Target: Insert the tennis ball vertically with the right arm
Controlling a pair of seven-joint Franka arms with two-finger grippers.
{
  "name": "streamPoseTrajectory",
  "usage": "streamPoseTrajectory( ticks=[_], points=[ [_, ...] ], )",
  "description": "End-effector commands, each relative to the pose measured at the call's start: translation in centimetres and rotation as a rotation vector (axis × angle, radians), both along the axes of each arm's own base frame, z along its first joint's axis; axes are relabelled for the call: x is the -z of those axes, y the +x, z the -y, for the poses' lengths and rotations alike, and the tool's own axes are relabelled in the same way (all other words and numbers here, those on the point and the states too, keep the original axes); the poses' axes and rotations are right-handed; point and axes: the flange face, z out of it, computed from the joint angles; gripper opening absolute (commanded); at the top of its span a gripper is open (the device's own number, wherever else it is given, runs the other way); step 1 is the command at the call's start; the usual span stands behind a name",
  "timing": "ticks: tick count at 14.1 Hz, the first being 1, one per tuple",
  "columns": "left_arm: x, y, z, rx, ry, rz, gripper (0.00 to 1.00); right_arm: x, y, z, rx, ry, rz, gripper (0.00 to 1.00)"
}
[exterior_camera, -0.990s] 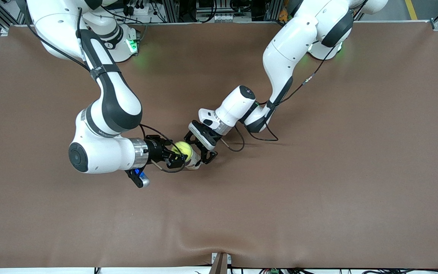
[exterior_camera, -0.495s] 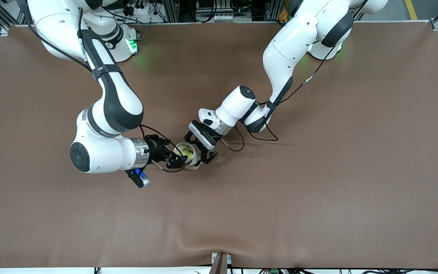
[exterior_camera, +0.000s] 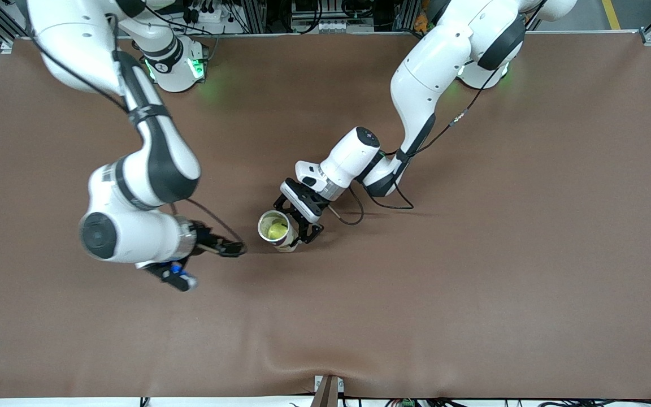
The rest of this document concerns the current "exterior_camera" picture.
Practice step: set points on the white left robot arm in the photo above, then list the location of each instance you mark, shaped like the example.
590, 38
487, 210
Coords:
427, 73

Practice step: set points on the brown table mat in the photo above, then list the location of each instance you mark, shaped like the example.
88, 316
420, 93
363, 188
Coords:
472, 254

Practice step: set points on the orange snack bag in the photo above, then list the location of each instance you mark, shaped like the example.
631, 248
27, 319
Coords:
420, 24

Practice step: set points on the Wilson tennis ball can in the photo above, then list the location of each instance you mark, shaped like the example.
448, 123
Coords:
287, 244

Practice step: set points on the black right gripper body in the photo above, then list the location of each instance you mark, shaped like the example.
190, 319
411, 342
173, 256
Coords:
205, 239

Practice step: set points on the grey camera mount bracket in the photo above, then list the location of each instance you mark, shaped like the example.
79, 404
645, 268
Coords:
328, 393

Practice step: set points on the white power strip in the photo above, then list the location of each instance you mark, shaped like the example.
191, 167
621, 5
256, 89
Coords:
218, 25

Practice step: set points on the green terminal connector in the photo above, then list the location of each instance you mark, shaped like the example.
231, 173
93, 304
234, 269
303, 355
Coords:
407, 403

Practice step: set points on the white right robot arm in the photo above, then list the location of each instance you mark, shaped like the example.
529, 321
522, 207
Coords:
150, 164

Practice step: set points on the white terminal block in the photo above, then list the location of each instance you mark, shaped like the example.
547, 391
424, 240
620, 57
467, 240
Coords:
342, 26

